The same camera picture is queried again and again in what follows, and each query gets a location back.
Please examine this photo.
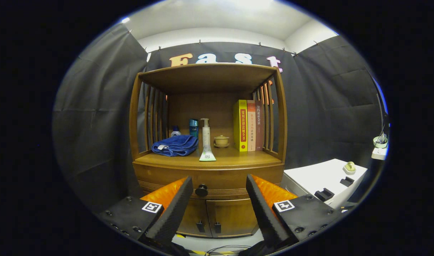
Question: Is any small white shelf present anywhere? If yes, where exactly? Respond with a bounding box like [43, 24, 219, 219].
[371, 146, 388, 160]

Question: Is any wooden drawer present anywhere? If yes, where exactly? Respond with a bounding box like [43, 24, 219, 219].
[133, 163, 285, 200]

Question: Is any wooden countertop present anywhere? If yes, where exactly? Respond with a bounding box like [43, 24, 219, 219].
[134, 146, 283, 169]

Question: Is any wooden cabinet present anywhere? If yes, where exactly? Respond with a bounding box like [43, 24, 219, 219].
[129, 63, 288, 238]

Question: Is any white pump bottle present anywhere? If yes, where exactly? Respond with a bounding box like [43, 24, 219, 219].
[200, 118, 211, 150]

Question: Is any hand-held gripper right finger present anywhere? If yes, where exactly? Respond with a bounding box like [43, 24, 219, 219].
[245, 174, 345, 249]

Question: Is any thick yellow book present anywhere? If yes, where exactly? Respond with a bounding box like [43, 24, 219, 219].
[233, 100, 249, 152]

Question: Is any black floor cable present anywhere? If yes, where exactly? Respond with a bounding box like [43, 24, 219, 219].
[205, 245, 253, 256]

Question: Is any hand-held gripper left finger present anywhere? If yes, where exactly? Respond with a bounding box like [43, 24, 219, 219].
[96, 176, 194, 249]

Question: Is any brown book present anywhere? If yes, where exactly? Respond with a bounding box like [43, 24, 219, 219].
[254, 100, 265, 151]

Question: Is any white green tube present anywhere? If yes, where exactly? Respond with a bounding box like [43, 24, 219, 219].
[199, 144, 217, 162]

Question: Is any wooden cabinet door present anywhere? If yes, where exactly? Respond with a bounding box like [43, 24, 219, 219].
[177, 199, 213, 238]
[206, 198, 260, 237]

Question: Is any white side cabinet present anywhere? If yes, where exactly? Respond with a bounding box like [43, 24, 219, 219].
[280, 159, 368, 209]

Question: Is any white green round holder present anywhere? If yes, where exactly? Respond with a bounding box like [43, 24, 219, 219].
[373, 133, 389, 149]

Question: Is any blue folded towel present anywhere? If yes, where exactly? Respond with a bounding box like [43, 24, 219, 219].
[152, 135, 199, 157]

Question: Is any orange white book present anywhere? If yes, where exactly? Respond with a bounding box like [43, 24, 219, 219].
[246, 100, 256, 151]

